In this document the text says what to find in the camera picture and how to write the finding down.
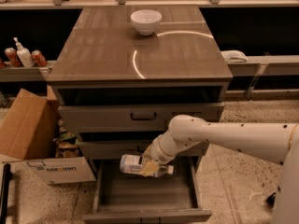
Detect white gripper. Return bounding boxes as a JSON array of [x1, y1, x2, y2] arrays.
[[140, 134, 176, 176]]

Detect clear plastic water bottle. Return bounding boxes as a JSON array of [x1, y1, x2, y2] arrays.
[[120, 154, 174, 177]]

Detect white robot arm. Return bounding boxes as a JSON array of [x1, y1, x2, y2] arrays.
[[141, 115, 299, 224]]

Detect grey open bottom drawer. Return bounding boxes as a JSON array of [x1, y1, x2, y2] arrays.
[[83, 157, 212, 224]]

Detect grey top drawer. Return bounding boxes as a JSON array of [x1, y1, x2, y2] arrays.
[[59, 103, 224, 133]]

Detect grey middle drawer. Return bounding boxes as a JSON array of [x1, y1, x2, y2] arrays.
[[78, 137, 212, 160]]

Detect grey drawer cabinet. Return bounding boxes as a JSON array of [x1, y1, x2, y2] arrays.
[[47, 5, 234, 224]]

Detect white pump bottle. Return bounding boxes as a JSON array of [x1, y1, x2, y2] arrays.
[[13, 37, 35, 67]]

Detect snack bags in box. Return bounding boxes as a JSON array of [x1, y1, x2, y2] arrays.
[[53, 119, 81, 158]]

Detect open cardboard box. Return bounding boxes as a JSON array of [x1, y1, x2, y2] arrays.
[[0, 89, 96, 185]]

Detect folded white cloth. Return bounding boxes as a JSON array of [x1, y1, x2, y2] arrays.
[[221, 50, 248, 63]]

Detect black bar at left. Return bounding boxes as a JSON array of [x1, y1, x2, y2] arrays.
[[0, 163, 12, 224]]

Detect white ceramic bowl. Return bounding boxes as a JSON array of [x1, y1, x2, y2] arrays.
[[130, 9, 162, 35]]

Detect red soda can right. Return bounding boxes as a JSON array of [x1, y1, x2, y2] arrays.
[[32, 50, 48, 67]]

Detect red soda can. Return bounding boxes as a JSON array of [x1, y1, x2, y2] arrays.
[[32, 50, 48, 67], [5, 48, 21, 67]]

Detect grey low shelf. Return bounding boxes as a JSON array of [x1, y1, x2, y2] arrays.
[[0, 61, 55, 82]]

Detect red soda can left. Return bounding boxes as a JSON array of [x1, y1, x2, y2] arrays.
[[5, 48, 21, 67]]

